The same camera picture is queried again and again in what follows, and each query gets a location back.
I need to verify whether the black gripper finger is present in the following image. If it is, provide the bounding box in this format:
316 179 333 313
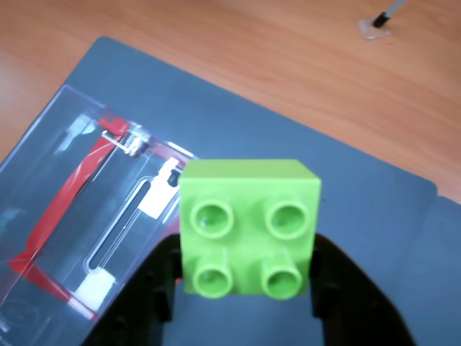
82 234 183 346
311 234 417 346

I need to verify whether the green lego block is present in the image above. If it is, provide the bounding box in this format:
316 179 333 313
179 158 323 300

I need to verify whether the transparent plastic box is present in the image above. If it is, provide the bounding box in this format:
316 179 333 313
0 84 198 322

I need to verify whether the grey mat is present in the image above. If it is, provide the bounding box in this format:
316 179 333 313
0 35 439 346
421 195 461 346

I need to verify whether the red tape strip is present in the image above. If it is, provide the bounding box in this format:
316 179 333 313
6 115 130 270
6 257 100 321

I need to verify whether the silver rod with black tip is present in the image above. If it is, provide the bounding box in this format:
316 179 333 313
373 0 408 29

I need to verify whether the clear plastic base plate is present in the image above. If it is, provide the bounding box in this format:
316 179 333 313
357 16 393 41

